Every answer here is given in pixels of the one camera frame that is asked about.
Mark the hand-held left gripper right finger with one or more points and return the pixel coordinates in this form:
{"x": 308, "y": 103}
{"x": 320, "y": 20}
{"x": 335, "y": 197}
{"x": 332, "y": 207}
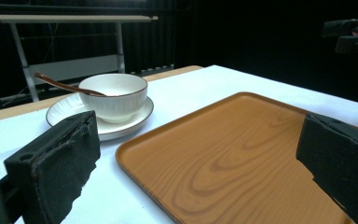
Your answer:
{"x": 341, "y": 155}

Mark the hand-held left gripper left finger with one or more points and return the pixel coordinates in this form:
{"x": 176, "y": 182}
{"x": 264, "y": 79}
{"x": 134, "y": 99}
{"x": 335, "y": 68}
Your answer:
{"x": 56, "y": 161}

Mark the white ribbed plate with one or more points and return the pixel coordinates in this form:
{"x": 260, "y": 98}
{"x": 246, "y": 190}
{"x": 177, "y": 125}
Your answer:
{"x": 74, "y": 109}

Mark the brown wooden spoon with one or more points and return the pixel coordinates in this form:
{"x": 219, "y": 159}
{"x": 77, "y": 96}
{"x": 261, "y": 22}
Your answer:
{"x": 63, "y": 85}

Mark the white ribbed bowl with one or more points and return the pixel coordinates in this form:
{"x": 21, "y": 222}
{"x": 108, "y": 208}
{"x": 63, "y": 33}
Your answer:
{"x": 115, "y": 99}

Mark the wooden tray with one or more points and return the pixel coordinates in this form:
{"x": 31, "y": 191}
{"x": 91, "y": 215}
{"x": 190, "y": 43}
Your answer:
{"x": 230, "y": 161}

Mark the white-framed table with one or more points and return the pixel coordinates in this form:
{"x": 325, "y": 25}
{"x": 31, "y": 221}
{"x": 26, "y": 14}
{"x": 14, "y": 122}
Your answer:
{"x": 68, "y": 43}

